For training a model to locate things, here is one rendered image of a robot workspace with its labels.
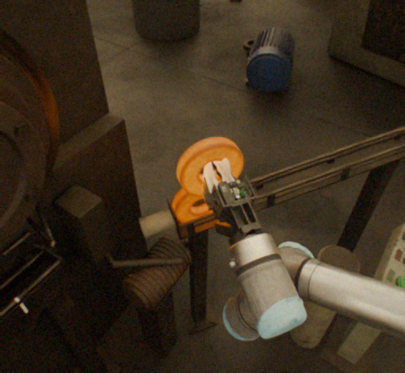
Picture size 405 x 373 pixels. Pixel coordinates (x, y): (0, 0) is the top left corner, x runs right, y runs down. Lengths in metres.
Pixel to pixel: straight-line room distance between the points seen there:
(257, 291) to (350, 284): 0.19
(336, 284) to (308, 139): 1.70
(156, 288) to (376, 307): 0.60
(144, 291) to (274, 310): 0.51
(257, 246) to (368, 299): 0.22
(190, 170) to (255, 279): 0.27
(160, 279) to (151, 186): 1.00
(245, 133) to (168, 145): 0.49
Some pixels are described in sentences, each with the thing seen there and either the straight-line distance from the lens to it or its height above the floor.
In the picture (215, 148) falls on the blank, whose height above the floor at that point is 0.97.
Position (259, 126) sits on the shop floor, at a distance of 2.47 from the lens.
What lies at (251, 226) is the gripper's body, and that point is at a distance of 0.71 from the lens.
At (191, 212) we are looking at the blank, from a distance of 1.04.
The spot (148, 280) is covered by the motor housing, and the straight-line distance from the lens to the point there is 1.12.
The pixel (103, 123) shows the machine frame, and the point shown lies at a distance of 1.06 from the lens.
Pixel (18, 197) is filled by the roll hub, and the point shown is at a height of 1.04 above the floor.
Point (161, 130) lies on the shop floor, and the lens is 2.41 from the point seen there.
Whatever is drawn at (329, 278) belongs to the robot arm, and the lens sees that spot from 0.81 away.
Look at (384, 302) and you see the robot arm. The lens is 0.77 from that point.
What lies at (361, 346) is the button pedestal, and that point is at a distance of 1.54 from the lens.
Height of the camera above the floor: 1.50
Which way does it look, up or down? 45 degrees down
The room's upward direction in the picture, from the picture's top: straight up
